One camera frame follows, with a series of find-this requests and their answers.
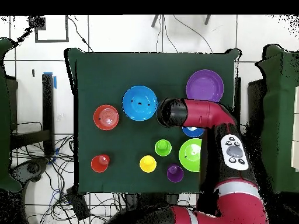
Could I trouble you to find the large green bowl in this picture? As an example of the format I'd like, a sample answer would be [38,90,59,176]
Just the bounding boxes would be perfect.
[178,138,203,173]

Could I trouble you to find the dark green tablecloth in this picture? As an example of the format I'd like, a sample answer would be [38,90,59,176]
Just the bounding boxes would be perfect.
[64,47,241,195]

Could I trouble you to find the black metal stand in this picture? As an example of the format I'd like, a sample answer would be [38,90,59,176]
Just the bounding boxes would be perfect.
[11,72,57,156]
[234,76,242,117]

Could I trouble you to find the gray square floor frame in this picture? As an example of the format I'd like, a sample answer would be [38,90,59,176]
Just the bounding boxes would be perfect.
[34,15,69,43]

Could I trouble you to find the black floor box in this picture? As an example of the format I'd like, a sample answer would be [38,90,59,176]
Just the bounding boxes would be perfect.
[66,186,91,221]

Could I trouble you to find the orange bowl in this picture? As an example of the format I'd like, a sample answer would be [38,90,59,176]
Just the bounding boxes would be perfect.
[93,104,120,131]

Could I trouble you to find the yellow cup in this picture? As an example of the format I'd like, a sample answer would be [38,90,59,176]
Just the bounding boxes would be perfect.
[139,155,158,174]

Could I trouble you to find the camera tripod legs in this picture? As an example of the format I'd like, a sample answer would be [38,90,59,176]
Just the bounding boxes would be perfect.
[151,14,211,28]

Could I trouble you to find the tangle of floor cables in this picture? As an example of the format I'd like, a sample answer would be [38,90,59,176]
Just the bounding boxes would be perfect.
[10,121,127,224]

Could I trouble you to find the large light blue bowl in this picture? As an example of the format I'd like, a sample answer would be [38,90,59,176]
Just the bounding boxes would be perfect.
[121,85,158,121]

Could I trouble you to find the purple cup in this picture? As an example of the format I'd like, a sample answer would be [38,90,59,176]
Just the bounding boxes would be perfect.
[166,163,185,183]

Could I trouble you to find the orange cup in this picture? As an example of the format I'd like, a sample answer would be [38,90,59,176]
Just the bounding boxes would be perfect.
[91,153,110,173]

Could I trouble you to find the side table green cloth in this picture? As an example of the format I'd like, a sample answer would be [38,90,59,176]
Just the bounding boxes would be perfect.
[255,44,299,194]
[0,38,23,193]

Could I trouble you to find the dark blue ribbed bowl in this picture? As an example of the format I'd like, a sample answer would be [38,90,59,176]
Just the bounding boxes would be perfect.
[182,126,206,138]

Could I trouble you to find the large purple bowl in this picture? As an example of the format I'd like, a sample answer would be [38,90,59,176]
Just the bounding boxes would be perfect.
[186,69,224,103]

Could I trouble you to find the green cup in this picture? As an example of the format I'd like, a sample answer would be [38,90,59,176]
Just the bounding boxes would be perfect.
[154,139,172,157]

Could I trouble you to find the black floor cable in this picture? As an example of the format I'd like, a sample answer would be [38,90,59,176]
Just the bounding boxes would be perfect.
[67,15,94,52]

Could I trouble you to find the black equipment box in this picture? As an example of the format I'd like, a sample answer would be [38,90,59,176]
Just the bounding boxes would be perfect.
[247,79,266,138]
[6,76,19,131]

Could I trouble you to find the black floor stand base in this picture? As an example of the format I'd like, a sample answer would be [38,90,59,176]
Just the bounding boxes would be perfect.
[10,157,51,185]

